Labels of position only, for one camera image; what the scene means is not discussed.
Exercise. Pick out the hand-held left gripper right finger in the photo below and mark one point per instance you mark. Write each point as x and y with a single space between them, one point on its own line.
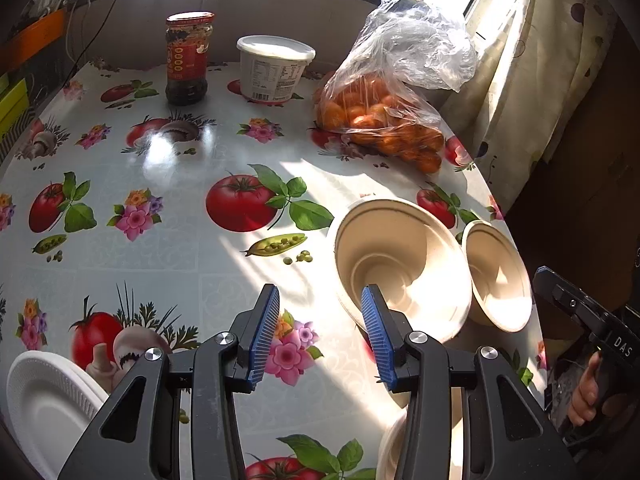
379 340

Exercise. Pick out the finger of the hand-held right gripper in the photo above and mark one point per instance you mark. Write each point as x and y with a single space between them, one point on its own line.
565 297

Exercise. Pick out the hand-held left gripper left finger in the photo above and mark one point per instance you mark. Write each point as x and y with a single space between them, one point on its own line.
262 340

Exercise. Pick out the beige paper bowl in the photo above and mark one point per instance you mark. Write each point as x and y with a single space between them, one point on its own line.
400 240
392 450
495 280

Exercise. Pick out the white foam plate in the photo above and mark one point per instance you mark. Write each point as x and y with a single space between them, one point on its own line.
45 400
98 392

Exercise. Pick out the person's right hand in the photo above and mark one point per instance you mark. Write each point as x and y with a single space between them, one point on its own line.
584 390

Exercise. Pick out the printed vegetable tablecloth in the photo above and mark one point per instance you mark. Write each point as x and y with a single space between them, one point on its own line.
175 200

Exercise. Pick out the patterned cream curtain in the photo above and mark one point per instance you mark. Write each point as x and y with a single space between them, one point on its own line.
550 85

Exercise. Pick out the clear plastic bag of oranges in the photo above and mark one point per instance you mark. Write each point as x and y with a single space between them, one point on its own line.
390 120

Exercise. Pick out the white plastic tub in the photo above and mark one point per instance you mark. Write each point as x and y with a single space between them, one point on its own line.
272 70

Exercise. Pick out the glass jar with red label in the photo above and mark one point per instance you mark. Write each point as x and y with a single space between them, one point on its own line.
187 60

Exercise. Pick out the yellow green flat box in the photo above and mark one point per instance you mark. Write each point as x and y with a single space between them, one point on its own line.
10 105

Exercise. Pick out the orange box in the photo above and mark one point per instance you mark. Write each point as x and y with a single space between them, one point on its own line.
35 40

